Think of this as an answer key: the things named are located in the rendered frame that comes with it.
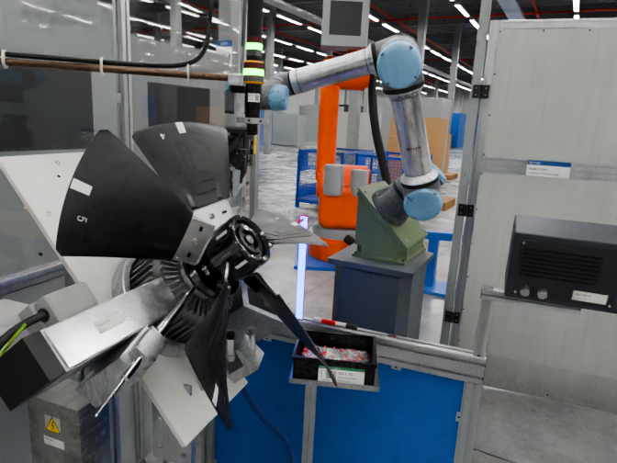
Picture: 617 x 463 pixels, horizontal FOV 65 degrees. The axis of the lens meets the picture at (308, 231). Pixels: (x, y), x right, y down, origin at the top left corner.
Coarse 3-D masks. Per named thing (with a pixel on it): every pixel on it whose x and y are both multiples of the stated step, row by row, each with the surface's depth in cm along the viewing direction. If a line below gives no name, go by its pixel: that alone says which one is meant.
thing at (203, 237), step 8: (192, 224) 94; (200, 224) 96; (208, 224) 97; (192, 232) 95; (200, 232) 96; (208, 232) 97; (184, 240) 94; (200, 240) 97; (208, 240) 98; (184, 248) 95; (192, 248) 96; (200, 248) 97; (176, 256) 94; (184, 256) 95; (192, 256) 96; (200, 256) 97; (192, 264) 97
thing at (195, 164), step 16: (160, 128) 111; (176, 128) 113; (192, 128) 114; (208, 128) 117; (144, 144) 108; (160, 144) 109; (176, 144) 110; (192, 144) 112; (208, 144) 113; (224, 144) 115; (160, 160) 108; (176, 160) 109; (192, 160) 110; (208, 160) 111; (224, 160) 112; (160, 176) 107; (176, 176) 107; (192, 176) 108; (208, 176) 109; (224, 176) 110; (176, 192) 106; (192, 192) 106; (208, 192) 107; (224, 192) 108; (192, 208) 105
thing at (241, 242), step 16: (224, 224) 98; (240, 224) 101; (224, 240) 96; (240, 240) 97; (256, 240) 102; (208, 256) 98; (224, 256) 96; (240, 256) 95; (256, 256) 99; (192, 272) 98; (208, 272) 100; (240, 272) 98; (208, 288) 99
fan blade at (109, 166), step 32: (96, 160) 80; (128, 160) 84; (96, 192) 80; (128, 192) 84; (160, 192) 88; (64, 224) 76; (96, 224) 80; (128, 224) 84; (160, 224) 89; (96, 256) 81; (128, 256) 86; (160, 256) 91
